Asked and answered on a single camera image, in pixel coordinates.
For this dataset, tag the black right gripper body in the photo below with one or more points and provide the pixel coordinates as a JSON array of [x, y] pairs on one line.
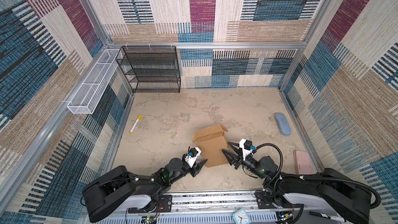
[[248, 164]]

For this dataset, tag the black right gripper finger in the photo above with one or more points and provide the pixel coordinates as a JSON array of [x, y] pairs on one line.
[[231, 157], [235, 147]]

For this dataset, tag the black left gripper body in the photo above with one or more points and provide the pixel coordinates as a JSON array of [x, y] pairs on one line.
[[193, 171]]

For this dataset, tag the brown cardboard box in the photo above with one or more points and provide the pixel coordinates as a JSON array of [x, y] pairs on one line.
[[212, 141]]

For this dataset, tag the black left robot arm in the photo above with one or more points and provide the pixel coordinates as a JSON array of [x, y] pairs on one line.
[[106, 193]]

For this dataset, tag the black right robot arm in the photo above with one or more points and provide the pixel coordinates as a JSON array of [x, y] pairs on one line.
[[350, 199]]

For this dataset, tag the blue-grey glasses case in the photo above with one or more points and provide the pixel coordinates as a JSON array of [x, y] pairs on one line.
[[283, 124]]

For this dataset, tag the small teal alarm clock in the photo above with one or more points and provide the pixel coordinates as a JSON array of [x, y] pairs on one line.
[[241, 217]]

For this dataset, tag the pink flat case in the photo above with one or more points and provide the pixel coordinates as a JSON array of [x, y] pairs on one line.
[[303, 163]]

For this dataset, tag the yellow-capped white marker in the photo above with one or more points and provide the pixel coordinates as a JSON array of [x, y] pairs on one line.
[[135, 124]]

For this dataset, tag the black marker pen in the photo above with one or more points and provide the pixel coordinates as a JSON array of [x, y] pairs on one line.
[[331, 217]]

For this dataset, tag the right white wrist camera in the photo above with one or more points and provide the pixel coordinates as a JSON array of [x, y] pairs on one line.
[[247, 148]]

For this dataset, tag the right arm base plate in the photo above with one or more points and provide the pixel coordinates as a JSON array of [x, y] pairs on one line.
[[264, 201]]

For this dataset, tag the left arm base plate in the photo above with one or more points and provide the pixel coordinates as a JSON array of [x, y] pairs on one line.
[[162, 204]]

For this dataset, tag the black wire shelf rack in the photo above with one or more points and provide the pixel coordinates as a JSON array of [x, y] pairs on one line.
[[150, 68]]

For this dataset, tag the white wire mesh basket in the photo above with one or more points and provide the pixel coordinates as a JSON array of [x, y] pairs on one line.
[[89, 93]]

